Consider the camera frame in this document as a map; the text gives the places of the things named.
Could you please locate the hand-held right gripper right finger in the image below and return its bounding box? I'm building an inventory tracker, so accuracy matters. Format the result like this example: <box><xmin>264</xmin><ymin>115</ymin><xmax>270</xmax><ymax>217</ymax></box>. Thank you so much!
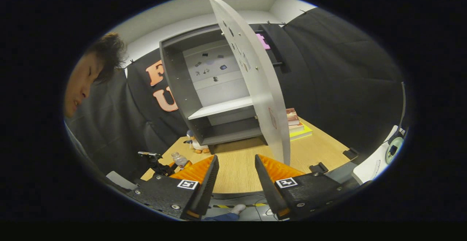
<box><xmin>254</xmin><ymin>154</ymin><xmax>347</xmax><ymax>220</ymax></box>

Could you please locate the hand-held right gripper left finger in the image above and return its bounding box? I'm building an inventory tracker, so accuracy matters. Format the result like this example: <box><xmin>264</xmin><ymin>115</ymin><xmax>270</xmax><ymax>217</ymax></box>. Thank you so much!
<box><xmin>126</xmin><ymin>155</ymin><xmax>220</xmax><ymax>221</ymax></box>

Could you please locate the clear plastic bottle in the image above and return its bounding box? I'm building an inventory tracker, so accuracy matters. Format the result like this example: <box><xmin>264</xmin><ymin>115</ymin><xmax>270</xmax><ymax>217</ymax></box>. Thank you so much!
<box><xmin>171</xmin><ymin>152</ymin><xmax>189</xmax><ymax>169</ymax></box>

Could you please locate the white cabinet door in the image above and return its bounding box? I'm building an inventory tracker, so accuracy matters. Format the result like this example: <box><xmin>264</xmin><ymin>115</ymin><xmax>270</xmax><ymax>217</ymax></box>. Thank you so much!
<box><xmin>209</xmin><ymin>0</ymin><xmax>291</xmax><ymax>165</ymax></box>

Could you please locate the dark grey cabinet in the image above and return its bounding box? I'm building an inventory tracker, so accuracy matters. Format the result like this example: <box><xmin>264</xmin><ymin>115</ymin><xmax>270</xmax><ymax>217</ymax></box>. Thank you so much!
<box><xmin>159</xmin><ymin>24</ymin><xmax>269</xmax><ymax>146</ymax></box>

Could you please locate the penguin plush toy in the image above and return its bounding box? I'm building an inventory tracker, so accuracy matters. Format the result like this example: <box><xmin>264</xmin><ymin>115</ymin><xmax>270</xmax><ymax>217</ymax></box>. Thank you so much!
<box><xmin>184</xmin><ymin>130</ymin><xmax>210</xmax><ymax>154</ymax></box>

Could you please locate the person's leg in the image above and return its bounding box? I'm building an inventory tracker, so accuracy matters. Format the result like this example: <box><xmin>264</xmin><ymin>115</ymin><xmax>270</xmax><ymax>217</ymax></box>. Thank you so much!
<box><xmin>202</xmin><ymin>212</ymin><xmax>239</xmax><ymax>222</ymax></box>

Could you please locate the yellow book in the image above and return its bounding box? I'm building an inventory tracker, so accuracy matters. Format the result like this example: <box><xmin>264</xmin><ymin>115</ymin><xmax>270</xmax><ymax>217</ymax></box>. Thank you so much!
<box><xmin>289</xmin><ymin>123</ymin><xmax>313</xmax><ymax>141</ymax></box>

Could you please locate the brown cover book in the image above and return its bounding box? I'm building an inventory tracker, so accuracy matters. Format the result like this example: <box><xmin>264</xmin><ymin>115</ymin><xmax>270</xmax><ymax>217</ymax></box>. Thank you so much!
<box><xmin>286</xmin><ymin>108</ymin><xmax>305</xmax><ymax>132</ymax></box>

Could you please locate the person's torso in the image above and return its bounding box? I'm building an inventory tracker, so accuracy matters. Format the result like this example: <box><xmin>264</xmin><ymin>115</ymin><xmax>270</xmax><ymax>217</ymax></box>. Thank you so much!
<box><xmin>64</xmin><ymin>120</ymin><xmax>110</xmax><ymax>185</ymax></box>

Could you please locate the person's head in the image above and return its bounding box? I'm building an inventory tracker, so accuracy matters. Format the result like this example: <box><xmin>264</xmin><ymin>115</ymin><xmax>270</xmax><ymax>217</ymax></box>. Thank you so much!
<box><xmin>64</xmin><ymin>32</ymin><xmax>127</xmax><ymax>118</ymax></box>

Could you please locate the round teal device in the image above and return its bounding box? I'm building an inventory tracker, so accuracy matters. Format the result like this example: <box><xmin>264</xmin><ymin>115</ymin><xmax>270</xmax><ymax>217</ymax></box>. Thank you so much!
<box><xmin>385</xmin><ymin>136</ymin><xmax>404</xmax><ymax>164</ymax></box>

